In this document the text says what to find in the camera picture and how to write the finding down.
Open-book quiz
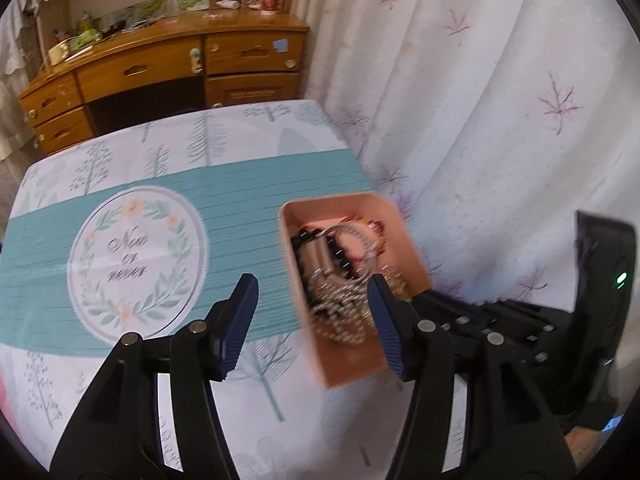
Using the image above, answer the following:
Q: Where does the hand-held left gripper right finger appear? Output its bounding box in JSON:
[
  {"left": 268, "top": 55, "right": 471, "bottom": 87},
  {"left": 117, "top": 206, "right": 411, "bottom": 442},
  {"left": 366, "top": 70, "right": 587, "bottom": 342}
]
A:
[{"left": 366, "top": 274, "right": 591, "bottom": 480}]

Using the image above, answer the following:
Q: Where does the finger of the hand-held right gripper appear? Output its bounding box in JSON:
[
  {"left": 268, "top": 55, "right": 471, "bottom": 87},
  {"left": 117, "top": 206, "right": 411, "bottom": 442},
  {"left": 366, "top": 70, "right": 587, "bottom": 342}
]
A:
[
  {"left": 412, "top": 290, "right": 576, "bottom": 333},
  {"left": 500, "top": 330, "right": 583, "bottom": 386}
]

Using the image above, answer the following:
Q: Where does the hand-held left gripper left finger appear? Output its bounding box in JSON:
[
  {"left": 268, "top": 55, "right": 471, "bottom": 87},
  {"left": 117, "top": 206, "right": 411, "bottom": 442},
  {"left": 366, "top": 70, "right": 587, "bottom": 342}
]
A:
[{"left": 50, "top": 273, "right": 260, "bottom": 480}]

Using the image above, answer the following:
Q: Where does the gold pearl hair comb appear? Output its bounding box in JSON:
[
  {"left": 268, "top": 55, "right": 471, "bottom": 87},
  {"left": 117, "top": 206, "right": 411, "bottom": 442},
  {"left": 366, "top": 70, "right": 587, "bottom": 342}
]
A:
[{"left": 382, "top": 267, "right": 413, "bottom": 302}]

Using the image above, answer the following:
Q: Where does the white pearl necklace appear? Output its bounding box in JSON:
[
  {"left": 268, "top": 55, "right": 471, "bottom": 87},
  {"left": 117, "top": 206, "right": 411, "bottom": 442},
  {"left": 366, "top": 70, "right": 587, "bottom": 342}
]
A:
[{"left": 307, "top": 277, "right": 376, "bottom": 346}]

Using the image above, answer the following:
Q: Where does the pink cardboard box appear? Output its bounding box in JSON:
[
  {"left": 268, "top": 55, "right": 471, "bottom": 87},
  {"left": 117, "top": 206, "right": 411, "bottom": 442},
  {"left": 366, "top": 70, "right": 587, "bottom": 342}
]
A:
[{"left": 277, "top": 191, "right": 433, "bottom": 390}]

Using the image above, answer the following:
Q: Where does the red braided cord bracelet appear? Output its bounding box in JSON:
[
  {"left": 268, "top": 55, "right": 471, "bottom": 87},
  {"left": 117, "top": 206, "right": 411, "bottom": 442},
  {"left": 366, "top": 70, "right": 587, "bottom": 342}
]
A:
[{"left": 325, "top": 214, "right": 388, "bottom": 281}]

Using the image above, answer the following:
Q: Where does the black bead bracelet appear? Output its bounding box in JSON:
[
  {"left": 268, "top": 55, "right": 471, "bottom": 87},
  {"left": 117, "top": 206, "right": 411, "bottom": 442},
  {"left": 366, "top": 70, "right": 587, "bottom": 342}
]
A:
[{"left": 291, "top": 226, "right": 363, "bottom": 308}]

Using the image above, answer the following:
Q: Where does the pink smartwatch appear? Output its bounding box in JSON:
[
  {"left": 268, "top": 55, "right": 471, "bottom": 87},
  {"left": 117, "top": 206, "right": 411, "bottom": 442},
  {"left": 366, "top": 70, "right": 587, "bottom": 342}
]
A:
[{"left": 302, "top": 237, "right": 335, "bottom": 281}]

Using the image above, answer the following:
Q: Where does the person's right forearm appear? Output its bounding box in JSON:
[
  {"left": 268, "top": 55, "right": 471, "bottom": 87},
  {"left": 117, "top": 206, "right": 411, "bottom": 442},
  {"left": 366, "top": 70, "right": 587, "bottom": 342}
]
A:
[{"left": 564, "top": 426, "right": 617, "bottom": 472}]

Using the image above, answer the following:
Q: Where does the tree print tablecloth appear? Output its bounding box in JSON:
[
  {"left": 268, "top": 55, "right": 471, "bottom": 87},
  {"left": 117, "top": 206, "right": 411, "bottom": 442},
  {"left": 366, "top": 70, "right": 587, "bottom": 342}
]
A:
[{"left": 0, "top": 100, "right": 416, "bottom": 480}]

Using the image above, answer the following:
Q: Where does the wooden desk with drawers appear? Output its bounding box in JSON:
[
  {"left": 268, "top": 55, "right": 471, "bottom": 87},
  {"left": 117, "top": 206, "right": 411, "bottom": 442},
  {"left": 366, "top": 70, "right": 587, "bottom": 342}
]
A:
[{"left": 17, "top": 10, "right": 311, "bottom": 157}]

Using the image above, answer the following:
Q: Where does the white lace cloth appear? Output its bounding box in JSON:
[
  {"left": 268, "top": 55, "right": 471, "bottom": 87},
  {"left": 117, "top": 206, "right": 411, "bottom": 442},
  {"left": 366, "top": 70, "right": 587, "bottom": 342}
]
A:
[{"left": 0, "top": 0, "right": 43, "bottom": 163}]

